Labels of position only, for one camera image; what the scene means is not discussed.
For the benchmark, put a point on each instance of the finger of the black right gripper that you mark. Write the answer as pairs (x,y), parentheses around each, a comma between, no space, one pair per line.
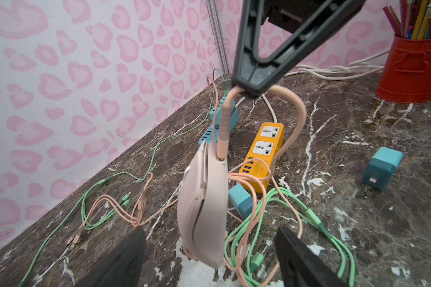
(310,23)

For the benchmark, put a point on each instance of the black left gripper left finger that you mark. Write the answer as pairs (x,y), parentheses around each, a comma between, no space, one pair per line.
(122,266)

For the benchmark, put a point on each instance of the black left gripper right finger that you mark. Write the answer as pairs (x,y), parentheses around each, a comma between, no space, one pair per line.
(299,266)

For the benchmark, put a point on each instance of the teal USB charger adapter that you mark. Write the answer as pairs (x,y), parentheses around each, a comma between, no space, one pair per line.
(381,167)
(241,200)

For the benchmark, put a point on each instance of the pink wireless mouse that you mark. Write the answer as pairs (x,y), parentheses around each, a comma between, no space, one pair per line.
(202,206)

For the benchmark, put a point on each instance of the blue power strip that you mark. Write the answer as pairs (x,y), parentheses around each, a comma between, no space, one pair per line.
(215,114)

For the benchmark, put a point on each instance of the orange power strip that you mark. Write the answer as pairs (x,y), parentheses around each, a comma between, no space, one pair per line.
(267,142)

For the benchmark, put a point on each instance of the red emergency stop button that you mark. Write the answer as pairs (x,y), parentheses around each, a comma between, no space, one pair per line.
(406,77)

